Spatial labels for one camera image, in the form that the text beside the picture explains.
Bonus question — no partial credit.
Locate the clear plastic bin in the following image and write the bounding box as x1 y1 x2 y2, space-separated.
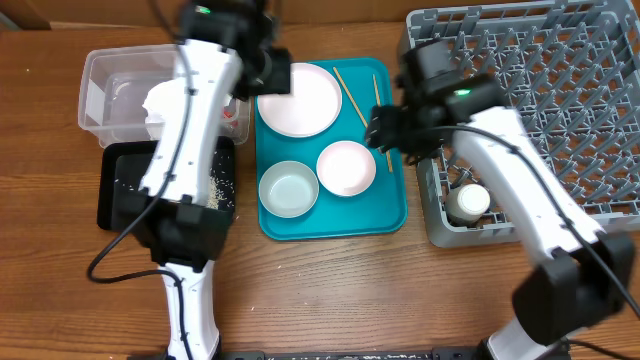
77 43 251 149

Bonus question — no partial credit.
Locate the white round plate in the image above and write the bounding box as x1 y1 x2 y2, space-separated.
257 63 342 138

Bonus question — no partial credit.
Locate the teal serving tray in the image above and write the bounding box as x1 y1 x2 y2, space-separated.
255 58 408 241

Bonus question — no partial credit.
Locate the black plastic tray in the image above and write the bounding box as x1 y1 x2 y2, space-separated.
97 136 235 231

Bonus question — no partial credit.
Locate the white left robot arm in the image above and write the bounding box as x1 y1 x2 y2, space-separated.
114 1 291 359

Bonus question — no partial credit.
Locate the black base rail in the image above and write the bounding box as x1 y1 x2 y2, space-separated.
216 347 476 360

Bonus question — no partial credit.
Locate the grey dishwasher rack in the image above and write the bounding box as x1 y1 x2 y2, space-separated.
398 1 639 232

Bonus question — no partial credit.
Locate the white napkin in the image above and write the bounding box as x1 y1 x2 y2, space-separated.
142 78 186 140

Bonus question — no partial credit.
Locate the cream paper cup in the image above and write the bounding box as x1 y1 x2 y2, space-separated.
445 184 491 226

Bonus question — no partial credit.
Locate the white bowl with rice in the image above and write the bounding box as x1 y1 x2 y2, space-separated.
258 161 319 218

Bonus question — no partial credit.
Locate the pile of rice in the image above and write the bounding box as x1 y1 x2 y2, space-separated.
114 149 236 211

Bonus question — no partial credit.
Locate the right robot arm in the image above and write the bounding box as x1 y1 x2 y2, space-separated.
365 40 636 359

